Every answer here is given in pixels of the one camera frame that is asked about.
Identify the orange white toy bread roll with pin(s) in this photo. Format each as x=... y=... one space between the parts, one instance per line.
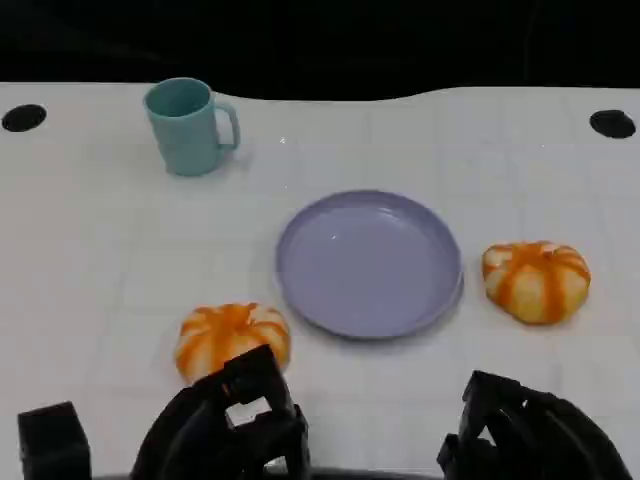
x=225 y=332
x=537 y=282

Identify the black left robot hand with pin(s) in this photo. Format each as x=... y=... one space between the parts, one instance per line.
x=200 y=430

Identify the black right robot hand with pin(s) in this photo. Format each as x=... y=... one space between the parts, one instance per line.
x=545 y=440

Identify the pale green mug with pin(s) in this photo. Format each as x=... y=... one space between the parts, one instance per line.
x=182 y=130

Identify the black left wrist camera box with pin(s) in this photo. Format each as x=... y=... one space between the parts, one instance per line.
x=52 y=442

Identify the black table grommet hole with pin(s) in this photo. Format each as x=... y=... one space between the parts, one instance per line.
x=612 y=124
x=23 y=118

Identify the lilac plate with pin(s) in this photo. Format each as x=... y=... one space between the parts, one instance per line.
x=367 y=265

